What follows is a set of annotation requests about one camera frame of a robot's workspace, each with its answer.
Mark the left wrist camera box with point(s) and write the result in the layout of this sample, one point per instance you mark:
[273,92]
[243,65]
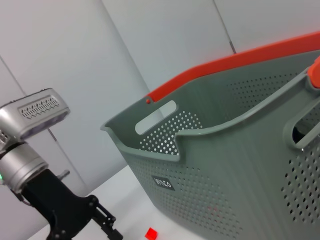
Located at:
[37,112]

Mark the grey perforated storage bin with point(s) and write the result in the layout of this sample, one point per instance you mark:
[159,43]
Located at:
[237,162]

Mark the small red toy brick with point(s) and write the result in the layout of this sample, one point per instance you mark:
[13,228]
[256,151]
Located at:
[151,234]

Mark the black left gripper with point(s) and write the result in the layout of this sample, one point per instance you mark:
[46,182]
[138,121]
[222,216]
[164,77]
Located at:
[57,207]

